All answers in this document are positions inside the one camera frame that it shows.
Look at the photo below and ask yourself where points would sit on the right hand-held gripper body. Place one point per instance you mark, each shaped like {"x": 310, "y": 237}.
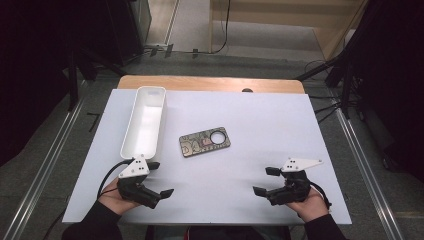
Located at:
{"x": 293, "y": 190}

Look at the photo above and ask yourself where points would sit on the dark equipment cabinet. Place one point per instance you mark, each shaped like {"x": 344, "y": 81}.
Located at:
{"x": 126, "y": 30}

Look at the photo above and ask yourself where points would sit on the white storage box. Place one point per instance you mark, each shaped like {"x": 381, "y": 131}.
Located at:
{"x": 143, "y": 126}

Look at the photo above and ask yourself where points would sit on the white table board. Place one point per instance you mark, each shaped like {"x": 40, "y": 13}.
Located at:
{"x": 250, "y": 186}

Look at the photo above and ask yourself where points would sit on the person's left hand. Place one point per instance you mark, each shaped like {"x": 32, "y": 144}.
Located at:
{"x": 113, "y": 201}

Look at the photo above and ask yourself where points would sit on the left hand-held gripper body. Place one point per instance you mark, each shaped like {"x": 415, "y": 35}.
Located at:
{"x": 135, "y": 190}

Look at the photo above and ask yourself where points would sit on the black metal stand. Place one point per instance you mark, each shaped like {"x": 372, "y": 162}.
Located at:
{"x": 346, "y": 83}
{"x": 72, "y": 86}

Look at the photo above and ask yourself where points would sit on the person's right hand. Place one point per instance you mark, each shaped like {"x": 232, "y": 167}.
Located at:
{"x": 310, "y": 208}

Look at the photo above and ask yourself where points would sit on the light wooden shelf unit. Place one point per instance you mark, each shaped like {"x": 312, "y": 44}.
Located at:
{"x": 326, "y": 16}

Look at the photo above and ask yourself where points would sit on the aluminium floor rail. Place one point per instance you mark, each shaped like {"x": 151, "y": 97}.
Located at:
{"x": 370, "y": 176}
{"x": 46, "y": 166}

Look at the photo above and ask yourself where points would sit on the dark round table grommet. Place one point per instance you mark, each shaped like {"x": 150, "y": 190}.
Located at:
{"x": 247, "y": 90}

